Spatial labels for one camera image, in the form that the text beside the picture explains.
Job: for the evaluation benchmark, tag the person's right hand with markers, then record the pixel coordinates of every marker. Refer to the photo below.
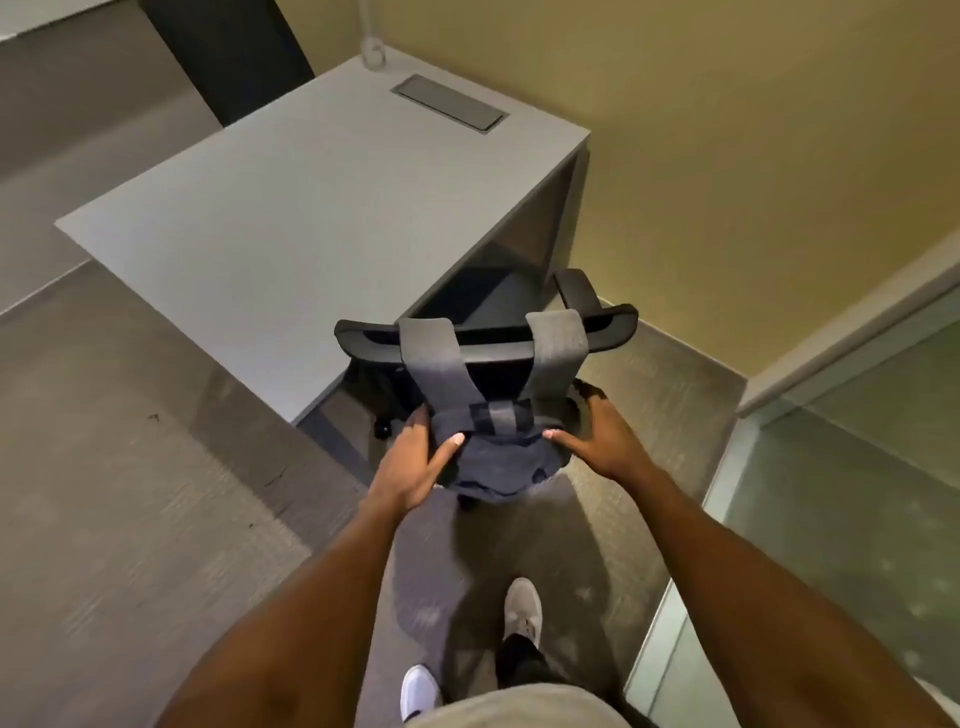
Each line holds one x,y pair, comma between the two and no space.
604,442

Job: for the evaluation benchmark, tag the person's left hand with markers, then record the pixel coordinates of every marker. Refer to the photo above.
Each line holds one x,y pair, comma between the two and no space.
409,472

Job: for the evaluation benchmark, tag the grey backpack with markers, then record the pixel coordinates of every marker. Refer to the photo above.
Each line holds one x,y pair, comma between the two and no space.
499,461

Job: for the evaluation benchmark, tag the black office chair with armrests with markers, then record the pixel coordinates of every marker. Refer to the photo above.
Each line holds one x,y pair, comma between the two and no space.
487,341

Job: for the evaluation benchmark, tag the person's right forearm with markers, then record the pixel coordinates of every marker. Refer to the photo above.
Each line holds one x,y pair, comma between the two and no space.
750,600

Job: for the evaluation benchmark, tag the person's left forearm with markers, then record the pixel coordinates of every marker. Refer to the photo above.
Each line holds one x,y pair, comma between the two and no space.
315,622

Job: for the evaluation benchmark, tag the person's right white shoe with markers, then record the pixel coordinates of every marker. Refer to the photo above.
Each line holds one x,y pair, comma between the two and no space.
523,606

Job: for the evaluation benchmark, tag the person's white shoe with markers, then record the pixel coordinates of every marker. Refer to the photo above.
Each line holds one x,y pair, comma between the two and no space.
523,606
420,694

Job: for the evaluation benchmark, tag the person's black trousers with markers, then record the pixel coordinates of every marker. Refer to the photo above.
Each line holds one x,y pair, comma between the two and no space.
519,658

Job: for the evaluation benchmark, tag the person's left white shoe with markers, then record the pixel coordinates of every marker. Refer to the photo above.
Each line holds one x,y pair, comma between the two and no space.
420,694

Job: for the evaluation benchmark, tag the person's beige shirt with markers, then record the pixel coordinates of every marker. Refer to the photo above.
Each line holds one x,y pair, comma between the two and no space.
517,709

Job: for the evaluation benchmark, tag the black mesh-back chair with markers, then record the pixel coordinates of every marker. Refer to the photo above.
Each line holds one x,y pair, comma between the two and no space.
225,52

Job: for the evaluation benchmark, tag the frosted glass partition panel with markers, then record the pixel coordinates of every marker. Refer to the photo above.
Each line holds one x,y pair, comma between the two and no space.
847,525

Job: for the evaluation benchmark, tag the white table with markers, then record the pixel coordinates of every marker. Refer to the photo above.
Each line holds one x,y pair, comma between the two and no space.
300,210

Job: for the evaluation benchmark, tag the clear plastic water bottle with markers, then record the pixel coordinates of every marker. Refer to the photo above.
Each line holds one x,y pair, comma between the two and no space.
372,52

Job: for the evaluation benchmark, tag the white wall whiteboard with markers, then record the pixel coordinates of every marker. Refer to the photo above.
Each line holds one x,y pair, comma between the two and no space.
37,15

